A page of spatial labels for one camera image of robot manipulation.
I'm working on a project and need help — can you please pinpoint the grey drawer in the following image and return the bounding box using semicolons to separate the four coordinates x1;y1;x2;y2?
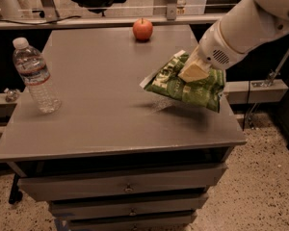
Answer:
68;211;196;231
49;191;208;220
18;163;227;201

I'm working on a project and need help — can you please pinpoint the green jalapeno chip bag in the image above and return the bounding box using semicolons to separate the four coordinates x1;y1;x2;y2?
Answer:
140;50;225;113

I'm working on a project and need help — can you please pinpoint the red apple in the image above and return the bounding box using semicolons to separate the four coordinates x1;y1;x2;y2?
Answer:
133;18;153;41

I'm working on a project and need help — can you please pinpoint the middle grey drawer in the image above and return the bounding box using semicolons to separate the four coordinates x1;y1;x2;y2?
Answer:
49;191;208;220

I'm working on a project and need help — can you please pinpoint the clear plastic water bottle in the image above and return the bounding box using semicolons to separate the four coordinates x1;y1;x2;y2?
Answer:
13;38;62;114

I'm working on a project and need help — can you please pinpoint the top grey drawer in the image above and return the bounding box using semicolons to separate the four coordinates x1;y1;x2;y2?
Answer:
18;163;227;201

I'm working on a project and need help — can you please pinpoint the grey drawer cabinet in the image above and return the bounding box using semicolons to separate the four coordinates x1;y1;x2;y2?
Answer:
0;25;248;231

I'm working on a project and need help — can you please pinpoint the bottom grey drawer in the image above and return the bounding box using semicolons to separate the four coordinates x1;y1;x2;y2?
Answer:
68;211;196;231

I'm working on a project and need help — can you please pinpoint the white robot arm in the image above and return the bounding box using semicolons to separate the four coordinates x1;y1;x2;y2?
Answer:
179;0;289;82

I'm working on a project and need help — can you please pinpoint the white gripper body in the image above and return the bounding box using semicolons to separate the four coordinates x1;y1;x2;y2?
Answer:
197;21;246;70

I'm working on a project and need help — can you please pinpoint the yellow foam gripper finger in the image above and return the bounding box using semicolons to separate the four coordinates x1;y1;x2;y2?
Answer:
178;46;211;83

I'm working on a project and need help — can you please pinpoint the small crumpled clear object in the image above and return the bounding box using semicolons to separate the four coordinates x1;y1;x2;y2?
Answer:
4;89;20;102

